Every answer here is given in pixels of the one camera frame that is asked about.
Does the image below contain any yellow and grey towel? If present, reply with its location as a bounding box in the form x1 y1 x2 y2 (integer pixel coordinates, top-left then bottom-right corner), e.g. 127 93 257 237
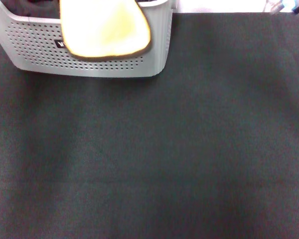
59 0 151 60

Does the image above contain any black tablecloth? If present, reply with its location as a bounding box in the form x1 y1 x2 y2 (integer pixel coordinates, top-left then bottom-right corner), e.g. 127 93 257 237
0 12 299 239

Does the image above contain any grey perforated plastic storage box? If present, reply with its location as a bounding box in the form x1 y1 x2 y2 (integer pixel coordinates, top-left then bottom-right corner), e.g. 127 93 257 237
0 0 174 78

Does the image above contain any black cloth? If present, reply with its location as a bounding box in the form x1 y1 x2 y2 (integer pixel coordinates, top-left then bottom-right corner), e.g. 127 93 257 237
3 0 62 20

